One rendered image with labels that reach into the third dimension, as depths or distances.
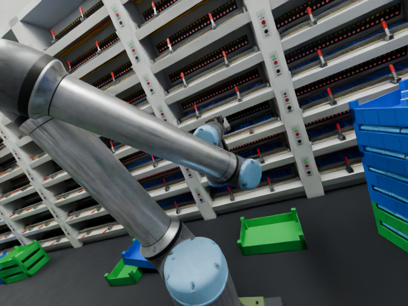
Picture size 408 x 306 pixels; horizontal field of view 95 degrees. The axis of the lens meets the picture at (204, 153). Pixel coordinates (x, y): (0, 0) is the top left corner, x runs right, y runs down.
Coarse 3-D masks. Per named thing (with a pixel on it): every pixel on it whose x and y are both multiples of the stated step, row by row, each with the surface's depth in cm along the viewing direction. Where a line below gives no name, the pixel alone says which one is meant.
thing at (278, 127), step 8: (256, 112) 121; (240, 120) 125; (280, 120) 108; (264, 128) 109; (272, 128) 106; (280, 128) 105; (240, 136) 114; (248, 136) 110; (256, 136) 109; (264, 136) 109; (232, 144) 114; (240, 144) 114
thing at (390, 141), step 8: (360, 128) 65; (360, 136) 65; (368, 136) 62; (376, 136) 59; (384, 136) 57; (392, 136) 54; (400, 136) 52; (368, 144) 64; (376, 144) 60; (384, 144) 58; (392, 144) 55; (400, 144) 53
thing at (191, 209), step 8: (184, 192) 153; (160, 200) 160; (168, 200) 157; (176, 200) 152; (184, 200) 147; (192, 200) 142; (168, 208) 149; (176, 208) 141; (184, 208) 142; (192, 208) 138; (184, 216) 140
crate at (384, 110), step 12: (384, 96) 64; (396, 96) 65; (360, 108) 61; (372, 108) 57; (384, 108) 53; (396, 108) 50; (360, 120) 63; (372, 120) 58; (384, 120) 55; (396, 120) 51
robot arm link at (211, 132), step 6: (204, 126) 62; (210, 126) 63; (216, 126) 68; (198, 132) 62; (204, 132) 61; (210, 132) 61; (216, 132) 62; (204, 138) 61; (210, 138) 61; (216, 138) 61; (216, 144) 61; (222, 144) 67
